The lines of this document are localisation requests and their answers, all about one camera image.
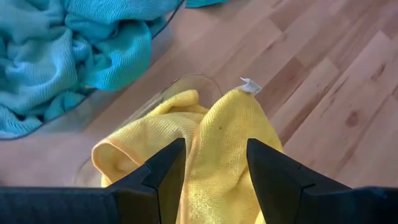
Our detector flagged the clear plastic basket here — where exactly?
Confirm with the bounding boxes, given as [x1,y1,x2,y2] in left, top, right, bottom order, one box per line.
[73,73,223,188]
[0,0,186,141]

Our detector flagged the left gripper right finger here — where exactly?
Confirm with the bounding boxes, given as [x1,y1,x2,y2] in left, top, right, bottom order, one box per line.
[247,139,398,224]

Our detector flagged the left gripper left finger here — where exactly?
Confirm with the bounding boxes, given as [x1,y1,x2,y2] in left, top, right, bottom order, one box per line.
[0,138,187,224]

